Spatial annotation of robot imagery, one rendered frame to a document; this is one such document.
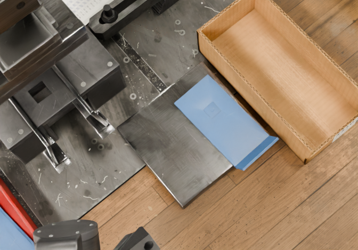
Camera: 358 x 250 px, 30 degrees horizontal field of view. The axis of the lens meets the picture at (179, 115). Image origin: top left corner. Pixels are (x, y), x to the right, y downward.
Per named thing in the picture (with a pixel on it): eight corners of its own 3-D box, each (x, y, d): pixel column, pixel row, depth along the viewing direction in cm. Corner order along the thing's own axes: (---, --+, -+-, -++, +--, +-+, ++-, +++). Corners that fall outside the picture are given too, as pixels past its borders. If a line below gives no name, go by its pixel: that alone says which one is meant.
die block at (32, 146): (25, 165, 103) (10, 151, 96) (-11, 118, 106) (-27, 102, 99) (127, 86, 106) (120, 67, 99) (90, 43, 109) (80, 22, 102)
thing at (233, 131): (243, 176, 98) (243, 170, 95) (173, 104, 102) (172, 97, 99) (277, 144, 99) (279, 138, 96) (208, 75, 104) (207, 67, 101)
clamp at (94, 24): (106, 57, 108) (95, 29, 99) (94, 42, 109) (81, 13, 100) (177, 3, 110) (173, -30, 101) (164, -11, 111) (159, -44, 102)
